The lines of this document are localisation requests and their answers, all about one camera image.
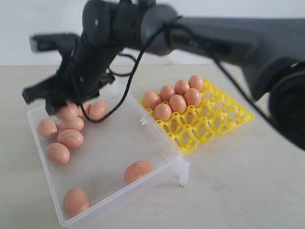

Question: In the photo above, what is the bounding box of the clear plastic box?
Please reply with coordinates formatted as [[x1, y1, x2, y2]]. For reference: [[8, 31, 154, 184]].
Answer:
[[27, 94, 190, 229]]

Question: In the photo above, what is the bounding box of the brown egg top back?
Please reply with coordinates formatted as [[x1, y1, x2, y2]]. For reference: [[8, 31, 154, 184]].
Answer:
[[78, 102, 92, 119]]

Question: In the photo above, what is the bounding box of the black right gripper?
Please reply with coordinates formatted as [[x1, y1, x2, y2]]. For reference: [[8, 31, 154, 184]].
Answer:
[[22, 35, 119, 116]]

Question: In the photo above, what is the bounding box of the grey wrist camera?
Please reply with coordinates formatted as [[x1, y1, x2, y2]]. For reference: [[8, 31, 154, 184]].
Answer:
[[29, 32, 79, 52]]

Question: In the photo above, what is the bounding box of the brown egg third row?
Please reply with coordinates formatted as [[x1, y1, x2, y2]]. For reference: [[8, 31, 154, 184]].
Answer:
[[57, 129, 84, 148]]

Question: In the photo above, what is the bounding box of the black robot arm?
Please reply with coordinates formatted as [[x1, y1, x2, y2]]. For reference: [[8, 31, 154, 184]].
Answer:
[[22, 0, 305, 149]]

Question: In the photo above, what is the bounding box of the yellow plastic egg tray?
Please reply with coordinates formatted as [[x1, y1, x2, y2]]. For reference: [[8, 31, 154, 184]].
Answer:
[[138, 80, 255, 155]]

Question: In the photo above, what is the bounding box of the brown egg second row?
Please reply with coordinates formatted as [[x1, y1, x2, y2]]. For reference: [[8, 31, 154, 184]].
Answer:
[[59, 117, 84, 131]]

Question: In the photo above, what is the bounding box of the brown egg lone right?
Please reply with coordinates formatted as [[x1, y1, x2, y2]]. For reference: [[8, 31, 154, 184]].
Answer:
[[124, 160, 152, 184]]

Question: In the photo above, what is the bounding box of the brown egg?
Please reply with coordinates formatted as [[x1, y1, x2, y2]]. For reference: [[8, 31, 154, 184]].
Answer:
[[169, 94, 186, 114], [89, 100, 109, 120], [63, 188, 90, 218], [154, 104, 172, 122], [184, 88, 202, 107], [55, 102, 79, 122], [174, 79, 190, 96], [38, 119, 58, 139], [160, 85, 175, 102], [78, 102, 92, 119], [47, 143, 70, 165], [188, 75, 204, 92], [143, 91, 161, 110]]

